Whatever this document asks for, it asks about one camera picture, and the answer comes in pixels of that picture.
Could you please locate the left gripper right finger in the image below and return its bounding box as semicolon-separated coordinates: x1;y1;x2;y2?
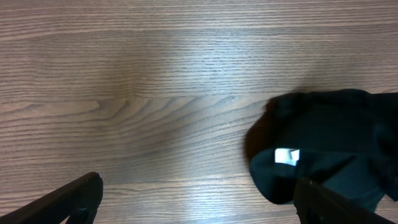
294;177;397;224

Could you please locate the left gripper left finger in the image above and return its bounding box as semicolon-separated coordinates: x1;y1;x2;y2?
1;172;103;224

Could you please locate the black t-shirt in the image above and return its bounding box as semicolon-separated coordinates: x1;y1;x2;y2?
244;89;397;211

